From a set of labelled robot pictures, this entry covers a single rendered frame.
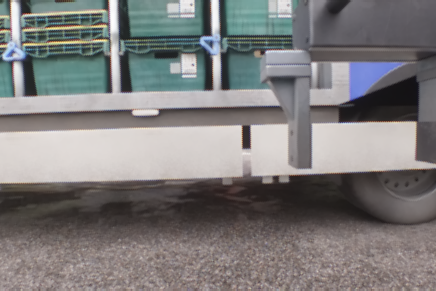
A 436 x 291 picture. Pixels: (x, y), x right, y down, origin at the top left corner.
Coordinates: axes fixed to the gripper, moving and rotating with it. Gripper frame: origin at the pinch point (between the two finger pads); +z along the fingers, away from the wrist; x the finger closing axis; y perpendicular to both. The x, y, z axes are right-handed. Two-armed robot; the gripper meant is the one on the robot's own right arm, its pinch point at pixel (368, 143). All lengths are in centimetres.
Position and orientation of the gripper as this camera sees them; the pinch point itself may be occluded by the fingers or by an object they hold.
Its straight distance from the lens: 25.5
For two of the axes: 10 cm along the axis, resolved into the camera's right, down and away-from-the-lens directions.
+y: 0.0, 0.8, -10.0
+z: 0.3, 10.0, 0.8
